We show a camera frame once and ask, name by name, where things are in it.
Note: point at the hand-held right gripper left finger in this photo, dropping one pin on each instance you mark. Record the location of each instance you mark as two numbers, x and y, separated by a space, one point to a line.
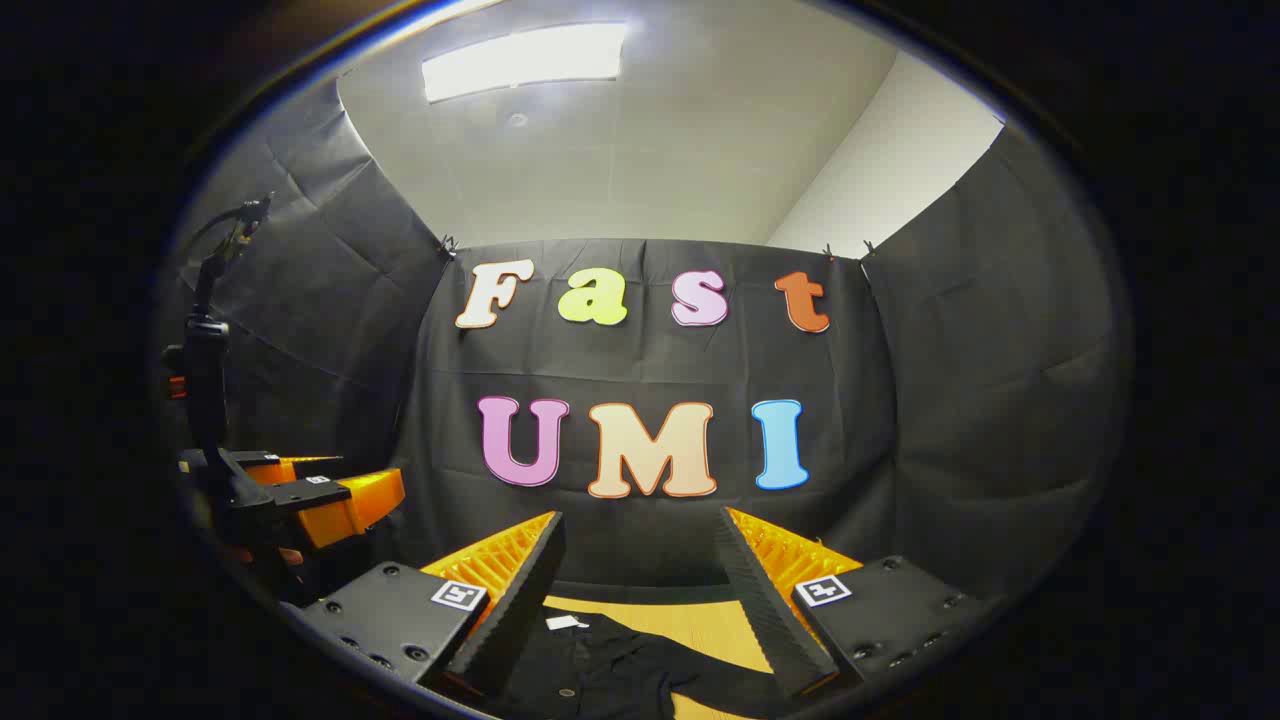
520 610

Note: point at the ceiling light panel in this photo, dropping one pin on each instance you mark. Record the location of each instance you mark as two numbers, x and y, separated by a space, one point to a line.
525 62

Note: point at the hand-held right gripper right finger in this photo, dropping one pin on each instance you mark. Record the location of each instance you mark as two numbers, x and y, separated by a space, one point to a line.
765 610

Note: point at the black jacket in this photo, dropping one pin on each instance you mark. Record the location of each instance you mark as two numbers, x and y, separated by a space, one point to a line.
620 670

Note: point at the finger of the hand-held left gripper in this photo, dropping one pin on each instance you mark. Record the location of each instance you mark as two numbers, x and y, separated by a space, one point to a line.
350 510
290 467

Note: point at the black backdrop cloth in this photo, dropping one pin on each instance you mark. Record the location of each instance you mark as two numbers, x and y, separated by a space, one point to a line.
950 400

